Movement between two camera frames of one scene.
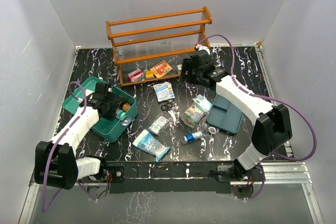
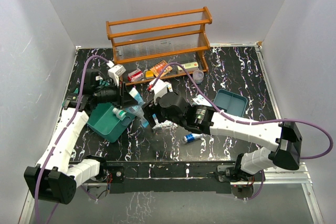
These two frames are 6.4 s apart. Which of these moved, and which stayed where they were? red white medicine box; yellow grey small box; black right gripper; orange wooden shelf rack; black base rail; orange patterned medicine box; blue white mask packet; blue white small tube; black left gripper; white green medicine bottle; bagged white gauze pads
Moved: blue white mask packet; bagged white gauze pads; black right gripper; black left gripper
Stayed: orange patterned medicine box; blue white small tube; black base rail; yellow grey small box; white green medicine bottle; red white medicine box; orange wooden shelf rack
